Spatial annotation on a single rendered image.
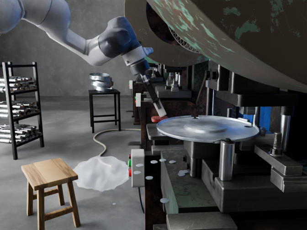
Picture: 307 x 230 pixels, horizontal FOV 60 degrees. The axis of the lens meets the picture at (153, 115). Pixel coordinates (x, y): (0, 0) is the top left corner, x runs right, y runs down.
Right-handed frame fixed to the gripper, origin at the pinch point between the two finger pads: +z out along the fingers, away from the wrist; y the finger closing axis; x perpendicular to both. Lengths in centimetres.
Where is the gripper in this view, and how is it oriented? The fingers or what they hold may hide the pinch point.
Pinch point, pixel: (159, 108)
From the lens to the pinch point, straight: 109.6
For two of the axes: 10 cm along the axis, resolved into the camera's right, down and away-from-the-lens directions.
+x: 9.0, -4.4, -0.2
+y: 0.8, 2.1, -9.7
